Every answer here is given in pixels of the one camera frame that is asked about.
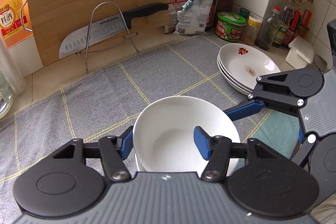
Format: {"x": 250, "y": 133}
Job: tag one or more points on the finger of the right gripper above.
{"x": 246, "y": 108}
{"x": 301, "y": 135}

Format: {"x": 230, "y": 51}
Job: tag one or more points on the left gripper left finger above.
{"x": 113, "y": 151}

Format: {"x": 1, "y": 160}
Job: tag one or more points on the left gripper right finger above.
{"x": 217, "y": 151}

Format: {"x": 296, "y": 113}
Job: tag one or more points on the white plate fruit decal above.
{"x": 245, "y": 64}

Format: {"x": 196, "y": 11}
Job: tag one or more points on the white bowl pink flower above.
{"x": 163, "y": 134}

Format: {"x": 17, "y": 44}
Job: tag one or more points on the teal cloth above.
{"x": 277, "y": 130}

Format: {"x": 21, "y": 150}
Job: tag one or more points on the white seasoning box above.
{"x": 301, "y": 53}

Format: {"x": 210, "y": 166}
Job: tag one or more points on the grey checked dish mat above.
{"x": 106, "y": 103}

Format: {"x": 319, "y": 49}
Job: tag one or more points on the red label sauce bottle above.
{"x": 294, "y": 24}

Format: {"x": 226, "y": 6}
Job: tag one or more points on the red cap glass bottle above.
{"x": 268, "y": 29}

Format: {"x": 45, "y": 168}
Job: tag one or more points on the yellow lid spice jar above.
{"x": 251, "y": 30}

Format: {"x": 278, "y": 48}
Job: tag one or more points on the green lid sauce jar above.
{"x": 230, "y": 26}

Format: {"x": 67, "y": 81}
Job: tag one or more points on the green cap small jar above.
{"x": 244, "y": 13}

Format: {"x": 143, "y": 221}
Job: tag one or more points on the white plastic seasoning bag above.
{"x": 192, "y": 18}

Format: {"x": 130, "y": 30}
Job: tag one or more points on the red white clipped bag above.
{"x": 174, "y": 7}

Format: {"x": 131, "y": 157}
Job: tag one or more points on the orange cooking wine jug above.
{"x": 15, "y": 21}

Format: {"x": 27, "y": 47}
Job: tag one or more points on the steel wire rack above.
{"x": 104, "y": 29}

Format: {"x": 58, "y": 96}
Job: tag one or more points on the cleaver knife black handle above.
{"x": 75, "y": 40}

